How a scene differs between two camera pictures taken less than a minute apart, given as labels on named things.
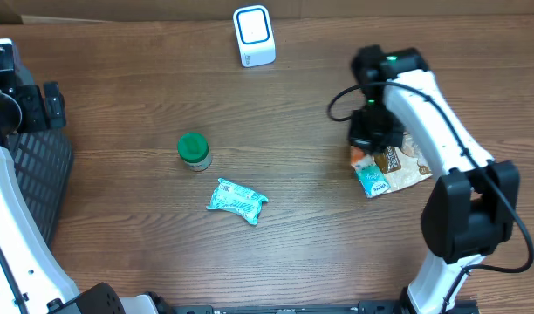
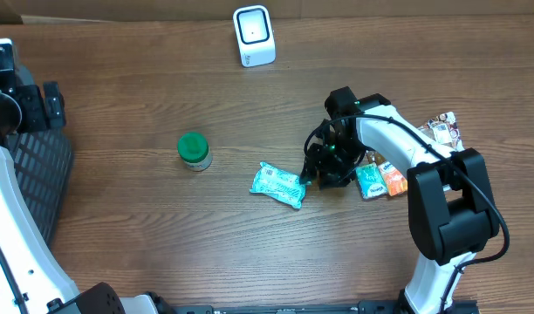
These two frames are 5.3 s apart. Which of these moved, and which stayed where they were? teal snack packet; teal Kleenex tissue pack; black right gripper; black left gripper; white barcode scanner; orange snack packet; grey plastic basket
Moved: teal snack packet; black right gripper; orange snack packet
Stayed: grey plastic basket; white barcode scanner; teal Kleenex tissue pack; black left gripper
